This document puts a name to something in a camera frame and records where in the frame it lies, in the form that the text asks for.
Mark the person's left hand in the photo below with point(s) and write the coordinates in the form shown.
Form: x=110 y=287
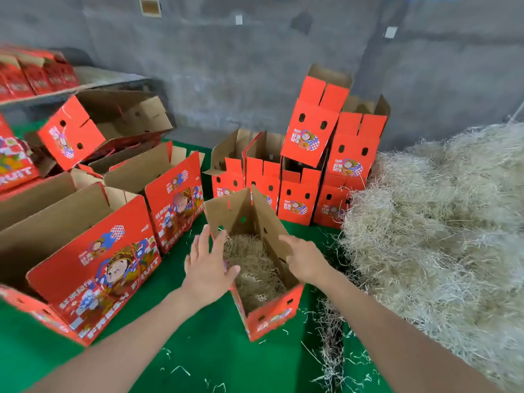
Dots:
x=209 y=274

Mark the person's right hand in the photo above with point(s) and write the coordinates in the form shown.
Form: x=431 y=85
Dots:
x=307 y=259

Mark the small straw filler clump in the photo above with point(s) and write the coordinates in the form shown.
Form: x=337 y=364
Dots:
x=254 y=270

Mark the red cardboard box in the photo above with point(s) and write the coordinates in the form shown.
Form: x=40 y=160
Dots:
x=274 y=311
x=354 y=151
x=264 y=172
x=311 y=127
x=332 y=208
x=225 y=172
x=299 y=200

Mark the group of red boxes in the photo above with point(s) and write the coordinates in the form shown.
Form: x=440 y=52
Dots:
x=106 y=258

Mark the pile of wood wool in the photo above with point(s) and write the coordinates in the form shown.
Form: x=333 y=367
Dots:
x=442 y=233

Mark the person's left forearm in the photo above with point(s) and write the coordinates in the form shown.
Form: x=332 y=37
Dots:
x=123 y=348

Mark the person's right forearm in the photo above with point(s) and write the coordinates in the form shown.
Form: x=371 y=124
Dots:
x=401 y=339

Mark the grey metal table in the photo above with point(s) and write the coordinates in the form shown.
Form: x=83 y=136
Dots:
x=102 y=77

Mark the white pole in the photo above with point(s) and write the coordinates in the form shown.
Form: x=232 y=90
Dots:
x=517 y=112

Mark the small white wall tag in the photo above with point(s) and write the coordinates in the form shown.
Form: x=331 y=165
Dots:
x=390 y=32
x=238 y=19

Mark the orange wall plate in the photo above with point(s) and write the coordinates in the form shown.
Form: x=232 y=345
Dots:
x=150 y=5

